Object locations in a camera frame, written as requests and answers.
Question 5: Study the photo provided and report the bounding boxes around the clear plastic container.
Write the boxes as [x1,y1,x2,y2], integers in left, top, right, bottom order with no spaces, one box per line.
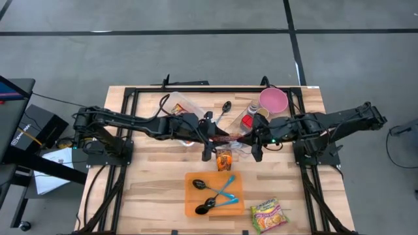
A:
[156,91,206,148]

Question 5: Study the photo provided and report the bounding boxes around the thick black cable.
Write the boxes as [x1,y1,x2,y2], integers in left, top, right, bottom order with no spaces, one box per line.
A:
[83,164,108,229]

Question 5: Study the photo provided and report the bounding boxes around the red noodle packet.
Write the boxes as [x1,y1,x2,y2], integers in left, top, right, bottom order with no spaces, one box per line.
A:
[212,134,246,144]

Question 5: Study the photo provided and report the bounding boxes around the pink bowl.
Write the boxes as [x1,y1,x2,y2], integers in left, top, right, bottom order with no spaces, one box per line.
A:
[259,87,289,114]

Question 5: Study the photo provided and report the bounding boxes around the blue red screen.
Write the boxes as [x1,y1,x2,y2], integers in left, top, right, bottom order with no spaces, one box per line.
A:
[0,81,24,101]

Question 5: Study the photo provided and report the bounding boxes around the thin black floor cable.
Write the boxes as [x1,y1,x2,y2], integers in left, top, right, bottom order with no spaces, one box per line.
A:
[385,125,418,170]

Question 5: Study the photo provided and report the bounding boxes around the black rear bracket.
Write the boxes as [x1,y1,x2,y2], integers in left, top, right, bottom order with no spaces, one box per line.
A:
[152,74,210,87]

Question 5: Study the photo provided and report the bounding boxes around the green instant noodle packet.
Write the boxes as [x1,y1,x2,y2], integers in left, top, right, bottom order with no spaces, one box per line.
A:
[250,197,291,235]

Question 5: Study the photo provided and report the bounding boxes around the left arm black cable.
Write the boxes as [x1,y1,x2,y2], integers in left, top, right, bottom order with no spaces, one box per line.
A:
[158,93,171,117]

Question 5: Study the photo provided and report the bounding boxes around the black box white logo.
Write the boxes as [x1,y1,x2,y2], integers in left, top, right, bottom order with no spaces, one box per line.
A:
[10,104,70,151]

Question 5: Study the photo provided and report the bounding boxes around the yellow black device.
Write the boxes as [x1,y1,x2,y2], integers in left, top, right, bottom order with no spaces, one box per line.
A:
[55,138,75,150]

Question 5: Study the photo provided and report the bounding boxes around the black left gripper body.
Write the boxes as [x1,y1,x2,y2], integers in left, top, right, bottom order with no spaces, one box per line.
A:
[178,110,216,163]

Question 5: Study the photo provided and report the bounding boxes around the orange translucent plastic tray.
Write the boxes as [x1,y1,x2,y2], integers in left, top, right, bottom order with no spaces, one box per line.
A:
[184,170,246,217]

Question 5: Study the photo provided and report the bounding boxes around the black desk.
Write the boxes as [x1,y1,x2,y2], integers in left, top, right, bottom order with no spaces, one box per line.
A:
[0,75,88,229]

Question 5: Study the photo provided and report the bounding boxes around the thin black desk cable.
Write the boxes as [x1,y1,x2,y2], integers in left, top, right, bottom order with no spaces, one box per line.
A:
[31,91,89,108]

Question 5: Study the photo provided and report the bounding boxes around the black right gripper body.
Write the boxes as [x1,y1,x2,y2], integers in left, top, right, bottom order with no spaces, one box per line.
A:
[249,112,295,163]

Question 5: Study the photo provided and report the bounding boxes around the white paper sheet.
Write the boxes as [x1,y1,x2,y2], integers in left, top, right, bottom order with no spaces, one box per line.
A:
[33,147,75,196]

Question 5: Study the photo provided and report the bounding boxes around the small orange snack packet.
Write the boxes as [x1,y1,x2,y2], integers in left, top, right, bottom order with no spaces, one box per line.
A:
[215,149,233,172]

